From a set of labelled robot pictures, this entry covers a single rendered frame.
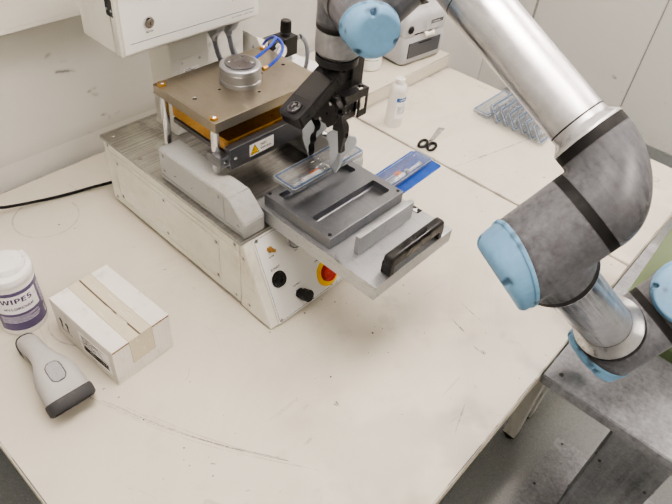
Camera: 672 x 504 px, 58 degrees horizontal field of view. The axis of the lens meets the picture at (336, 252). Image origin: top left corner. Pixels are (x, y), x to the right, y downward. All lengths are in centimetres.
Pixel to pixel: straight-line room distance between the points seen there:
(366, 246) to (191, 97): 42
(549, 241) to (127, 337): 70
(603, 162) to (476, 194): 85
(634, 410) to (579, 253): 55
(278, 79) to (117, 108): 59
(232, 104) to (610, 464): 119
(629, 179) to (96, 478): 87
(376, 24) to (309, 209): 37
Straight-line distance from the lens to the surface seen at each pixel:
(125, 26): 119
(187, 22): 126
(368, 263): 102
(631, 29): 338
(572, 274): 80
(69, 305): 117
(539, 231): 77
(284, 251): 117
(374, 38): 85
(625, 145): 79
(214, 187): 111
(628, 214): 78
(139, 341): 110
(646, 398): 131
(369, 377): 114
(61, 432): 112
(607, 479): 170
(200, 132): 119
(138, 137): 139
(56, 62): 156
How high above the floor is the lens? 168
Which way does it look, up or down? 43 degrees down
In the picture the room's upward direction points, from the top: 7 degrees clockwise
